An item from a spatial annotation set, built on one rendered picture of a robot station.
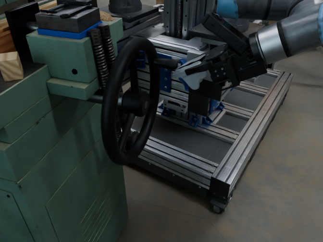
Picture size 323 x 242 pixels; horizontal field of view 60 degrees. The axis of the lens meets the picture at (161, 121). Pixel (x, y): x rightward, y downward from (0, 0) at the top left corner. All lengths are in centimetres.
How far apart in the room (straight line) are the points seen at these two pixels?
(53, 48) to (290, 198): 134
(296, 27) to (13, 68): 53
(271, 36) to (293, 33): 4
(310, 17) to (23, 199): 68
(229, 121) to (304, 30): 111
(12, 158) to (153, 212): 92
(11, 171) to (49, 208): 18
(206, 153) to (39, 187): 90
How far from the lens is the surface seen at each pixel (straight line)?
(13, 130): 61
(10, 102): 59
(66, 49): 60
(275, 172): 172
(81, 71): 61
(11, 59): 59
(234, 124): 163
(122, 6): 131
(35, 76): 62
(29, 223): 78
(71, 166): 80
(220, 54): 62
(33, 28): 72
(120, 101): 64
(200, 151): 142
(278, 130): 203
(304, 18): 60
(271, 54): 61
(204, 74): 65
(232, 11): 67
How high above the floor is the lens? 115
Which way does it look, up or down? 36 degrees down
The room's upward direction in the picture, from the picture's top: straight up
